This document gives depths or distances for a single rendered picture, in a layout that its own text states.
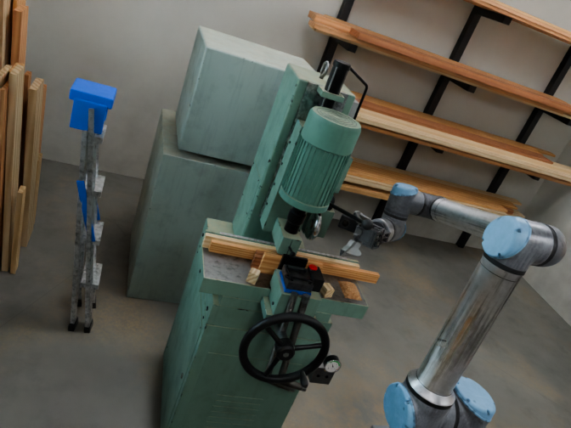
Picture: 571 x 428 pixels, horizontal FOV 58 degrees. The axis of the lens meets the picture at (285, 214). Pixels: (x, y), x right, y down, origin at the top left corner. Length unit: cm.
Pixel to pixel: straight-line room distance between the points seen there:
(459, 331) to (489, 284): 16
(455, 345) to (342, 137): 68
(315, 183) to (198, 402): 95
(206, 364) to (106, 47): 252
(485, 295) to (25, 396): 181
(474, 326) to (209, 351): 89
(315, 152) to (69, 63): 258
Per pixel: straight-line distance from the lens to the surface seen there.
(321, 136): 158
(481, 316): 150
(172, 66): 385
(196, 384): 199
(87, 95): 214
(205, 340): 184
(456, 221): 181
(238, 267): 176
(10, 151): 266
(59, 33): 386
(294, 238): 177
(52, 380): 250
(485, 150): 431
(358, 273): 197
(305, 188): 164
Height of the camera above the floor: 185
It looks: 25 degrees down
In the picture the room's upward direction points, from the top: 22 degrees clockwise
